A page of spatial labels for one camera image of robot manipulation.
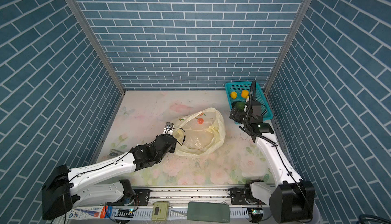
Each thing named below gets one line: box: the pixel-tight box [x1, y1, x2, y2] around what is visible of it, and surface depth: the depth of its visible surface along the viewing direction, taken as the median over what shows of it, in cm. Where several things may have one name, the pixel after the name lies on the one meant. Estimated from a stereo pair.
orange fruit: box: [230, 91, 238, 99], surface depth 117 cm
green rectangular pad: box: [186, 201, 231, 223], surface depth 71 cm
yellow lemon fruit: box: [240, 89, 249, 99], surface depth 118 cm
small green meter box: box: [151, 201, 170, 221], surface depth 70 cm
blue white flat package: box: [66, 205, 106, 220], surface depth 70 cm
